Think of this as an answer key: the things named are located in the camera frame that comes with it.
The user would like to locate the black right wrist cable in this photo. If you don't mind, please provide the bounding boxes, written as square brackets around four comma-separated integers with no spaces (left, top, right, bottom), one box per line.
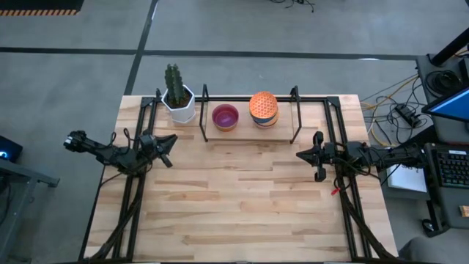
[331,157,382,180]

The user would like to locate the dark gray computer cart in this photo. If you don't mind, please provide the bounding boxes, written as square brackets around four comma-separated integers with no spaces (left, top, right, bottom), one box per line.
[416,54,469,238]

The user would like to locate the coiled black cable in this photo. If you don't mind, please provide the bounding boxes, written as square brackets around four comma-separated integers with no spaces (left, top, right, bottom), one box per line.
[424,69,463,97]

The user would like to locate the person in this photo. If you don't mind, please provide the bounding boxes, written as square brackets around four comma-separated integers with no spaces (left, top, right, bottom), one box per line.
[397,235,469,264]

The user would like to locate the white paper labelled SA3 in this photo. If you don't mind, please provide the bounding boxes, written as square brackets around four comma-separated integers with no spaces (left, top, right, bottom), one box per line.
[386,164,429,194]

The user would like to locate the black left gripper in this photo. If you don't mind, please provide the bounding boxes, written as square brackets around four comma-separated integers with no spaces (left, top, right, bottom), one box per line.
[137,133,178,169]

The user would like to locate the yellow floor cable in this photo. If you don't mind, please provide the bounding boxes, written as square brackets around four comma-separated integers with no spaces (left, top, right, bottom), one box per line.
[361,75,421,147]

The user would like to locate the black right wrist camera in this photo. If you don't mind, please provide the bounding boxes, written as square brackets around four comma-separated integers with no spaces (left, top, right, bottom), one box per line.
[329,142,352,162]

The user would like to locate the black device with blue light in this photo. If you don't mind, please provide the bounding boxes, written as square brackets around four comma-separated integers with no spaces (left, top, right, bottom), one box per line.
[0,134,23,164]

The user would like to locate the black pole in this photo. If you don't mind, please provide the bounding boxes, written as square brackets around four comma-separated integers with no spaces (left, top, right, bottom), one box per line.
[431,27,469,67]

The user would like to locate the wooden shelf with black frame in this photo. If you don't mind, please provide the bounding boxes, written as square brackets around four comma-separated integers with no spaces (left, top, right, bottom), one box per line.
[198,84,303,144]

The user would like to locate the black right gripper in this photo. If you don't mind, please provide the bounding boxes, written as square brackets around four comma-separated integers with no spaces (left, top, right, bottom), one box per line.
[295,131,330,183]

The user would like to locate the purple translucent plastic bowl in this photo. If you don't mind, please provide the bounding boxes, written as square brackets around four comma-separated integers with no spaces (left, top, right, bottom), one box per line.
[211,103,240,129]

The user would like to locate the black aluminium table frame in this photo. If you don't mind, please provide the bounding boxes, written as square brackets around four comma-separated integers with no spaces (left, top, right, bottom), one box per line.
[78,95,400,263]

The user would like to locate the black power strip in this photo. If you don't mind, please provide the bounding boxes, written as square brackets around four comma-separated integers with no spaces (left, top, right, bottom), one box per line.
[394,104,418,128]

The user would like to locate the white hexagonal plant pot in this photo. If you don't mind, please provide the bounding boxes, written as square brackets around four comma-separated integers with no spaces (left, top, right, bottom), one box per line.
[161,84,196,125]

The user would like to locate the blue white patterned ceramic bowl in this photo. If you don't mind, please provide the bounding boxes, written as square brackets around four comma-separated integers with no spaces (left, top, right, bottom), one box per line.
[250,113,279,125]

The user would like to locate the orange patterned ceramic bowl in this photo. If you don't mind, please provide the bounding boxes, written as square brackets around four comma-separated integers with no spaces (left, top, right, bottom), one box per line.
[248,90,279,124]

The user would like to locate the green cactus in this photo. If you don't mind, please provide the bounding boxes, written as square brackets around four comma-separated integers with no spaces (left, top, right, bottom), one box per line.
[163,63,186,107]

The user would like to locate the black floor cables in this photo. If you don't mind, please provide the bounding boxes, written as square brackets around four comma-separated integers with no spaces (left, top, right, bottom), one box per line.
[269,0,316,14]

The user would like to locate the computer monitor with blue screen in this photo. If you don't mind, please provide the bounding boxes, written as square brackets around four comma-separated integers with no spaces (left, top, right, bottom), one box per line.
[421,87,469,123]

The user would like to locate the black mat with hazard stripes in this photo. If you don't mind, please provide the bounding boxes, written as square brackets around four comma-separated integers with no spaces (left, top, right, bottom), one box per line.
[0,0,85,17]

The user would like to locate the yellow translucent plastic bowl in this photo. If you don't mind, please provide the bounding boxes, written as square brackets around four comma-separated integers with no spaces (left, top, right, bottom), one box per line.
[213,122,239,133]

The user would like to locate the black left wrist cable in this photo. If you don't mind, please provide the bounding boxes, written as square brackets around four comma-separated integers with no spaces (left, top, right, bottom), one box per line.
[108,127,135,150]

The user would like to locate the black keyboard with blue backlight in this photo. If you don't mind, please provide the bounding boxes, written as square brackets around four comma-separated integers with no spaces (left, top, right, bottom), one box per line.
[435,149,469,190]

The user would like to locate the gray metal stand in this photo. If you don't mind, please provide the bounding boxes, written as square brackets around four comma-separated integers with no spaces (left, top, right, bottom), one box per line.
[0,158,61,263]

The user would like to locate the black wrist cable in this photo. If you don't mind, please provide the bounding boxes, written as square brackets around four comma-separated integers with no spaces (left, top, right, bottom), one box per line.
[331,157,382,180]
[108,127,135,150]

